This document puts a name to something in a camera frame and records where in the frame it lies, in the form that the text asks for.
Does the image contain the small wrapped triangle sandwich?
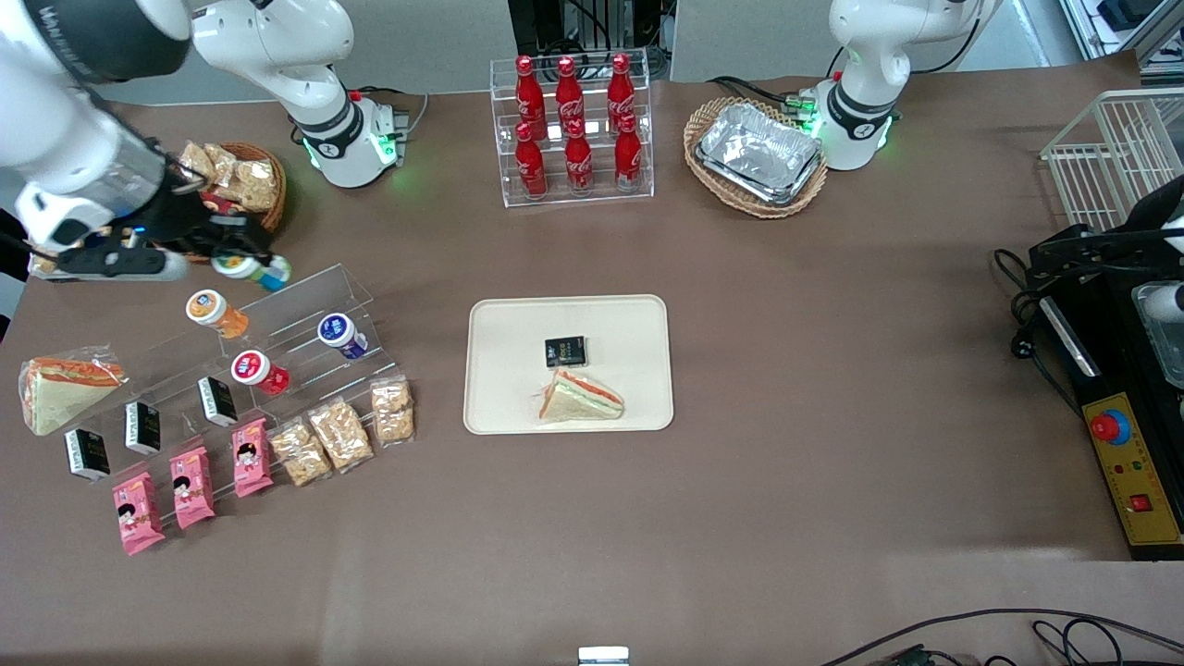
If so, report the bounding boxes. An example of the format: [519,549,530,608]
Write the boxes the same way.
[538,368,625,424]

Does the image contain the clear acrylic stepped display stand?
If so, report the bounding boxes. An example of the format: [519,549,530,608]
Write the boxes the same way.
[92,264,410,515]

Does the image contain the orange gum bottle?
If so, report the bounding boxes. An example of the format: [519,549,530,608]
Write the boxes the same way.
[185,289,251,340]

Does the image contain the aluminium frame shelf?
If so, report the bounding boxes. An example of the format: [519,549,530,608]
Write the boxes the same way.
[1059,0,1184,84]

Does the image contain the black white text packet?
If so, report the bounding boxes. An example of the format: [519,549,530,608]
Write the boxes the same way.
[64,428,111,483]
[125,401,162,455]
[197,376,239,428]

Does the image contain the black power cable with plug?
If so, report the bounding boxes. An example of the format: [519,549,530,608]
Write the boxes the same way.
[993,247,1088,417]

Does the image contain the purple gum bottle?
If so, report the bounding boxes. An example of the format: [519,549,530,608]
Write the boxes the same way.
[317,313,369,360]

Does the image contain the red cola bottle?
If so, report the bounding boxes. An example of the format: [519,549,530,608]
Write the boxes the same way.
[514,55,549,140]
[606,54,639,130]
[564,120,595,195]
[614,113,644,192]
[514,122,549,200]
[555,57,586,140]

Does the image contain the bagged rice cracker pack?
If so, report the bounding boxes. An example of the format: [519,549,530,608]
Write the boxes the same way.
[231,159,280,212]
[205,143,243,191]
[178,141,218,186]

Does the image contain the black control box yellow panel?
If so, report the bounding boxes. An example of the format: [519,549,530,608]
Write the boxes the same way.
[1025,268,1184,562]

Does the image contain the red gum bottle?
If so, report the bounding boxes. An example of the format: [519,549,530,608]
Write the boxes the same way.
[230,350,290,397]

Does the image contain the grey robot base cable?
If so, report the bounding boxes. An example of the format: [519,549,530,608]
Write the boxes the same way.
[351,85,431,135]

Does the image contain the pink cartoon snack pack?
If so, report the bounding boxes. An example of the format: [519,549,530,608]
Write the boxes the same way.
[112,472,167,556]
[169,447,216,530]
[231,418,275,499]

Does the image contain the cream rectangular tray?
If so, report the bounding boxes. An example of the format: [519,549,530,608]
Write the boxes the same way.
[462,294,674,436]

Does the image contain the wicker basket with foil trays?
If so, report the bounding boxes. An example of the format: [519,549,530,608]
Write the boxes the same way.
[684,97,829,219]

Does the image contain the clear acrylic bottle rack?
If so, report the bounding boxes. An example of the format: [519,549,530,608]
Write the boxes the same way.
[490,48,655,208]

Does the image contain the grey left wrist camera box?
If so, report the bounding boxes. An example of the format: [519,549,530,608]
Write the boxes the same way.
[1133,282,1184,325]

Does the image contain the wicker basket with snacks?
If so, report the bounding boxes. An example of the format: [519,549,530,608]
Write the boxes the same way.
[171,141,288,265]

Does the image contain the stacked aluminium foil trays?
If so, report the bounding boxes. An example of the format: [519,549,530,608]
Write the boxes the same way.
[696,102,824,204]

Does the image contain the clear wrapped rice crisp bar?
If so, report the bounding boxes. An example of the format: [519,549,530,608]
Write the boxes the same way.
[308,398,375,474]
[371,375,415,448]
[268,418,333,487]

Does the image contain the large wrapped triangle sandwich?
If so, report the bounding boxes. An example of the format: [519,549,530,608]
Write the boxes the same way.
[18,345,129,437]

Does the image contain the black equipment rack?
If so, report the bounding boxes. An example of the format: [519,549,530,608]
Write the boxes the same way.
[509,0,676,80]

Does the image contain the long thin black cable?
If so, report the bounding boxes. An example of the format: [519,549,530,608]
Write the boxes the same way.
[819,608,1184,666]

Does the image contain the white wire basket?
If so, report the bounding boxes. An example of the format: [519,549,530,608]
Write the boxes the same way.
[1041,88,1184,232]

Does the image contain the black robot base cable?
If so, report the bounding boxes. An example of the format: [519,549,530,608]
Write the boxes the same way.
[708,76,815,117]

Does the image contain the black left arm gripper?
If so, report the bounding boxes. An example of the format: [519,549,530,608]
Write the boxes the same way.
[1029,176,1184,278]

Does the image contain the looped black cable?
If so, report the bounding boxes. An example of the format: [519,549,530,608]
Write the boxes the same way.
[1031,618,1125,666]

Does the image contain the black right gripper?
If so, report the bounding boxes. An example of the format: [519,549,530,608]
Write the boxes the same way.
[137,171,275,265]

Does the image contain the green gum bottle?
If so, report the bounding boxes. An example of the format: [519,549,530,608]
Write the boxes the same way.
[211,253,293,293]

